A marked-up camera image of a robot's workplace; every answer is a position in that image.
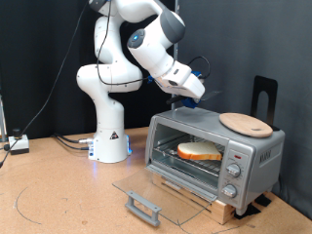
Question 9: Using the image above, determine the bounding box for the white bread slice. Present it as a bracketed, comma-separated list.
[176, 140, 223, 161]

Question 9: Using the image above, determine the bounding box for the silver toaster oven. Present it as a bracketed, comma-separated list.
[144, 107, 287, 216]

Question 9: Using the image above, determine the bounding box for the silver oven temperature knob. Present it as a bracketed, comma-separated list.
[226, 162, 242, 178]

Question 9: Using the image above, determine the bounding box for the black metal bookend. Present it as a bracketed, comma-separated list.
[251, 75, 281, 132]

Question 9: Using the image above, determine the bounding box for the black curtain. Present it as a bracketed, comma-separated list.
[0, 0, 178, 140]

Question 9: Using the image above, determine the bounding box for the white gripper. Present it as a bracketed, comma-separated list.
[155, 62, 206, 100]

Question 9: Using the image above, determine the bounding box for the white power box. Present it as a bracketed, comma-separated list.
[8, 128, 30, 156]

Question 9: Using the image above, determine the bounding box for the grey curtain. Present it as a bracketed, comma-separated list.
[176, 0, 312, 220]

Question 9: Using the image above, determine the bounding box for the slatted wooden base block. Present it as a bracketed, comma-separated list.
[151, 172, 237, 226]

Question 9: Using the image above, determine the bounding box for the long black hanging cable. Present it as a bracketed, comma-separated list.
[0, 0, 89, 169]

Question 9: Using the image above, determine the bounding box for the black tape strip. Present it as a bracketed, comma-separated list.
[254, 194, 272, 208]
[233, 203, 262, 220]

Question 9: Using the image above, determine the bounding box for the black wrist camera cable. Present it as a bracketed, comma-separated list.
[96, 0, 212, 87]

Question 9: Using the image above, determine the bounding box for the glass oven door with handle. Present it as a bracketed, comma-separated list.
[111, 163, 218, 227]

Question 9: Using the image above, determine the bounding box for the round wooden board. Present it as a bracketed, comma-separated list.
[218, 112, 274, 138]

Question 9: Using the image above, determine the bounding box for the wire oven rack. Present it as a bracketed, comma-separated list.
[153, 135, 226, 178]

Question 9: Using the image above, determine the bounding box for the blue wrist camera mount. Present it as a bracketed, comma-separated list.
[147, 69, 205, 84]

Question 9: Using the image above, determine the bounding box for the black cable with silver connector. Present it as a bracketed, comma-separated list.
[52, 133, 96, 145]

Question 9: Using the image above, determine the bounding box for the metal stand leg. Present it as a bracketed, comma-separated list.
[0, 96, 7, 142]

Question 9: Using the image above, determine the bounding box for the silver oven timer knob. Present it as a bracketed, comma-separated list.
[221, 183, 238, 199]

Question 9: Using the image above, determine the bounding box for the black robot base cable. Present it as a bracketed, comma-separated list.
[56, 136, 92, 151]

